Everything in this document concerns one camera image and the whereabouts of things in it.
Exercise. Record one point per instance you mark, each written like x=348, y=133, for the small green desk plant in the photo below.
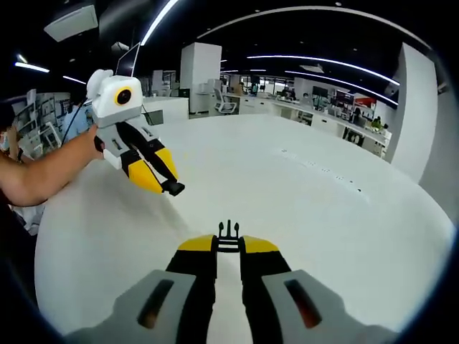
x=378, y=124

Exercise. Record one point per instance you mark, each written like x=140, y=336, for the white office chair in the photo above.
x=224, y=104

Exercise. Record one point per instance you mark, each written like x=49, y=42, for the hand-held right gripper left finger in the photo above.
x=183, y=304

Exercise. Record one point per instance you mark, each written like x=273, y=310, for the long white office desk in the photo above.
x=322, y=122

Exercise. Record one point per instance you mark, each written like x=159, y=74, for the white storage shelf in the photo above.
x=39, y=114

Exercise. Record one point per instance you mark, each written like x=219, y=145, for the computer monitor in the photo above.
x=125, y=64

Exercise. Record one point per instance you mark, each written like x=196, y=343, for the white square pillar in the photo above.
x=201, y=71
x=412, y=125

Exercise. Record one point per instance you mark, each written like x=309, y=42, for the black plastic buckle pronged part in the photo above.
x=228, y=251

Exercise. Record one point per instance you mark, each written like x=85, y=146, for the white low cabinet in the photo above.
x=172, y=109

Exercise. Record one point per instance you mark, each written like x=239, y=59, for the white ceiling air conditioner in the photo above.
x=71, y=21

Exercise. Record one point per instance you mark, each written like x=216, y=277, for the black plastic buckle socket part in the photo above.
x=175, y=188

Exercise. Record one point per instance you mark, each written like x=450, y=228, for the person's left hand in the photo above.
x=89, y=145

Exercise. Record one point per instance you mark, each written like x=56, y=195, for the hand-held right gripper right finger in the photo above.
x=276, y=304

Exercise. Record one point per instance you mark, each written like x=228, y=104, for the black desk monitor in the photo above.
x=320, y=91

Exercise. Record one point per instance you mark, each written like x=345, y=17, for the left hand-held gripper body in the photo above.
x=107, y=100

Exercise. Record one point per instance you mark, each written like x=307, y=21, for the square ceiling vent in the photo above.
x=312, y=69

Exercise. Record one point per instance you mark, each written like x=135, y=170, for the red wall panel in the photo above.
x=365, y=102

